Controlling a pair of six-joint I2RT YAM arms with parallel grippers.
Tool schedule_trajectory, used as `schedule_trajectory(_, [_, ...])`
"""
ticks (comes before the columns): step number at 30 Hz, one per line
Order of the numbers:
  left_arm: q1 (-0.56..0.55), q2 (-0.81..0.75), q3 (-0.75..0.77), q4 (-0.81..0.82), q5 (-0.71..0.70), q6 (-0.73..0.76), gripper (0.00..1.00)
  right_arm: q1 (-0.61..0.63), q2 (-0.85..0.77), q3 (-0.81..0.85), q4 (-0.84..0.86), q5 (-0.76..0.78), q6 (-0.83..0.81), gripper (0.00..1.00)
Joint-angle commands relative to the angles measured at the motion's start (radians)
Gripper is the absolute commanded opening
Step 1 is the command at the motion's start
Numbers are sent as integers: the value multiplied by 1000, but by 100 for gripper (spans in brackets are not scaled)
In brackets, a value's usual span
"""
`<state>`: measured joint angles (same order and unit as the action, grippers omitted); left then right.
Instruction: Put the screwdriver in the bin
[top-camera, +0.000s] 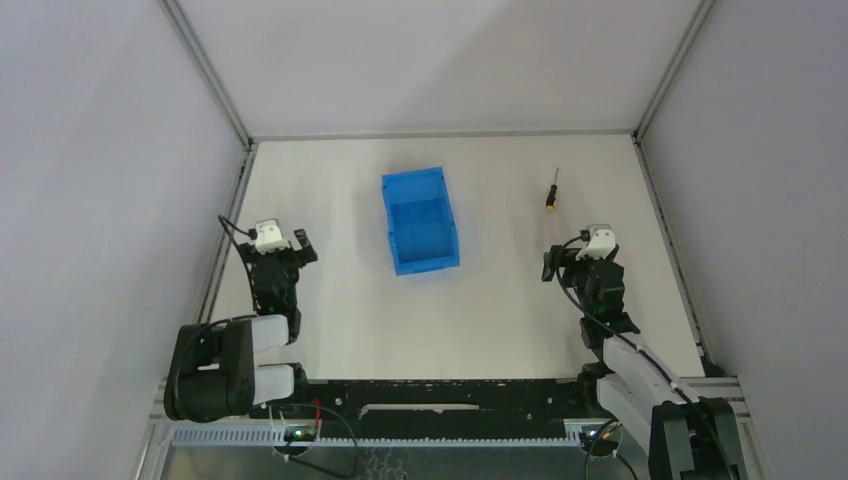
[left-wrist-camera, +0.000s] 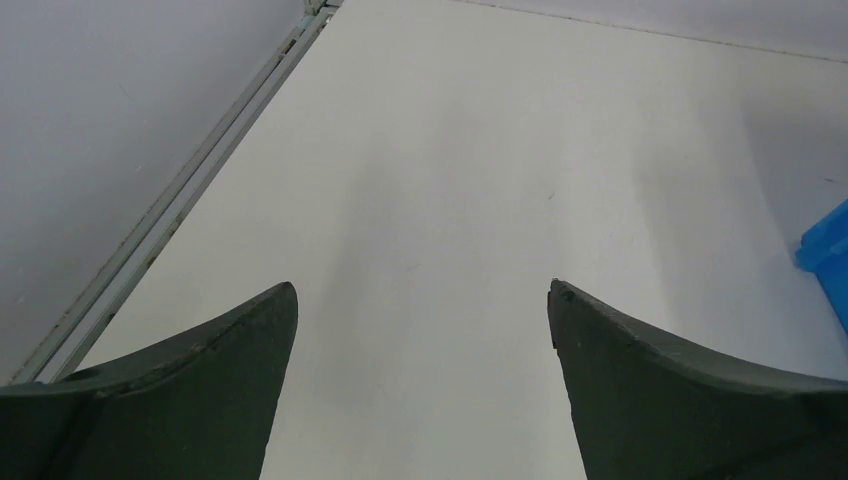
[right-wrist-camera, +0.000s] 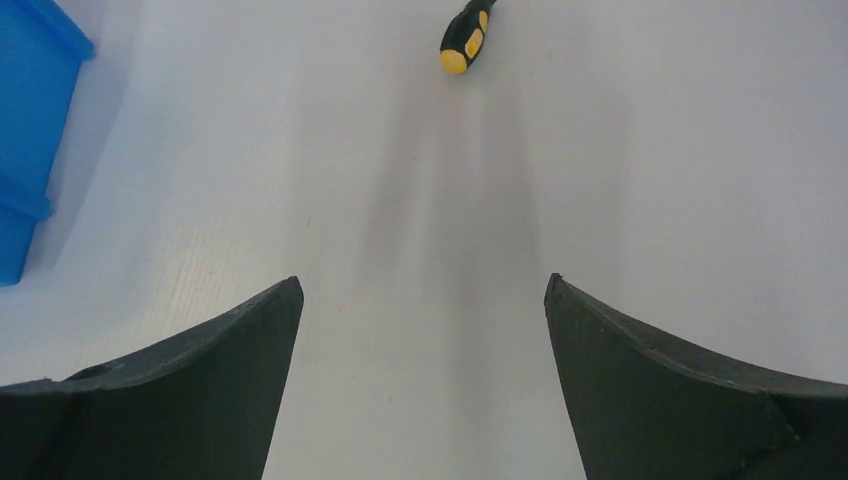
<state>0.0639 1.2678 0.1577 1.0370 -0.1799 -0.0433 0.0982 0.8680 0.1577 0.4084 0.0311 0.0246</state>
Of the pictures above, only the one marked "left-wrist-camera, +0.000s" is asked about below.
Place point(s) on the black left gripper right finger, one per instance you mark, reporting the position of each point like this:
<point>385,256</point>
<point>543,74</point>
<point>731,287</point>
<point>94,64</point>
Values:
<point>648,404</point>

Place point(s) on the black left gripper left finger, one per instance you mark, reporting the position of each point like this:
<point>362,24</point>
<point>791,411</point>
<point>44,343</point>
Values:
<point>198,405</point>

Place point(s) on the blue plastic bin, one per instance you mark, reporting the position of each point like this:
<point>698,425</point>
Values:
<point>823,252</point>

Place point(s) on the aluminium frame rail left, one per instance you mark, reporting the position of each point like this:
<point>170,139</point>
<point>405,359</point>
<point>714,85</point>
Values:
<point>72,335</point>

